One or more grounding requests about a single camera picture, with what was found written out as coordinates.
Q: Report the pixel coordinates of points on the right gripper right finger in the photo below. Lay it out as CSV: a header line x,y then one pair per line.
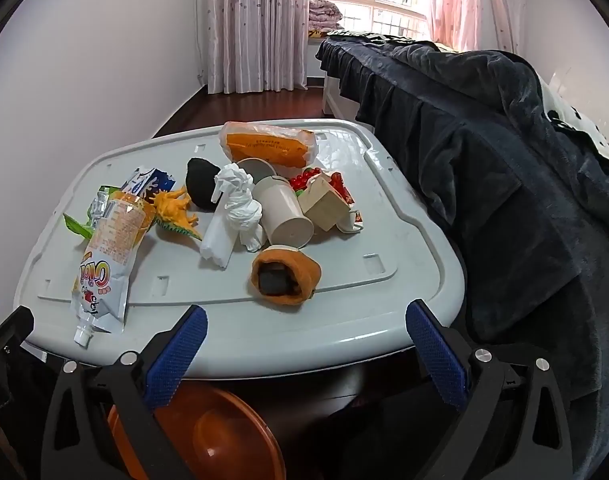
x,y
510,420

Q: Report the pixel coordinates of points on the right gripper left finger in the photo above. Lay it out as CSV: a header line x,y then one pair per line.
x,y
78,443

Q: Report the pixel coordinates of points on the orange drink pouch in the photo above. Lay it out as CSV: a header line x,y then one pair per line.
x,y
102,285

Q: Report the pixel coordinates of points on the green snack wrapper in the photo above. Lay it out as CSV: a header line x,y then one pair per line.
x,y
95,211

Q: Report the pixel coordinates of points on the blue snack wrapper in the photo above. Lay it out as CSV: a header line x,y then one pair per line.
x,y
147,183

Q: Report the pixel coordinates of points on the orange toy dinosaur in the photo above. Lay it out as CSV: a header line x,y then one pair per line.
x,y
173,213

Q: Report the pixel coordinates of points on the red white carton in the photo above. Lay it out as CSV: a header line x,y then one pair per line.
x,y
351,222

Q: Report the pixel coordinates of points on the black sock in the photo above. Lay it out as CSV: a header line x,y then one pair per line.
x,y
200,182

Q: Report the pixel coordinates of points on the orange sock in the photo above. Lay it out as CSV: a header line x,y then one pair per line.
x,y
285,276

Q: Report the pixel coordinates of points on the white tissue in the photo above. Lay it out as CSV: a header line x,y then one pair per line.
x,y
242,212

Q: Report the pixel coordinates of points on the wooden block with heart sticker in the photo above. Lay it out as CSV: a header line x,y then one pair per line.
x,y
322,204

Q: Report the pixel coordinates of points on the white paper cup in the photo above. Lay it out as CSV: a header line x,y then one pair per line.
x,y
282,218

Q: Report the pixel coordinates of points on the red green toy brick car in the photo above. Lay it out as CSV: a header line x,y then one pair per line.
x,y
299,183

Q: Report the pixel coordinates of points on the orange plastic bag package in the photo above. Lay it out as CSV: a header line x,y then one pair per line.
x,y
279,146

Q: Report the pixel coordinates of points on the white foam sheet roll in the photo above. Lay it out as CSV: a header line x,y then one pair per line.
x,y
219,239

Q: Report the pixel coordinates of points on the light blue plastic cup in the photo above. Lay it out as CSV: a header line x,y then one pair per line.
x,y
257,168

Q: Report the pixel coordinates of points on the dark blue bed blanket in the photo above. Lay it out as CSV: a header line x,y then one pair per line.
x,y
523,197

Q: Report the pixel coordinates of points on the white plastic storage lid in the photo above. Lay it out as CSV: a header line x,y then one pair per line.
x,y
357,311

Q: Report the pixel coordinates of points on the pink right window curtain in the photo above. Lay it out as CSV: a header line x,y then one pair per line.
x,y
466,25

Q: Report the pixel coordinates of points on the pink dotted curtain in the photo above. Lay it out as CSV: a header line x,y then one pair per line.
x,y
254,45

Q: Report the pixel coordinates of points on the folded pink quilts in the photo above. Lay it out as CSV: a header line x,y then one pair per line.
x,y
324,16

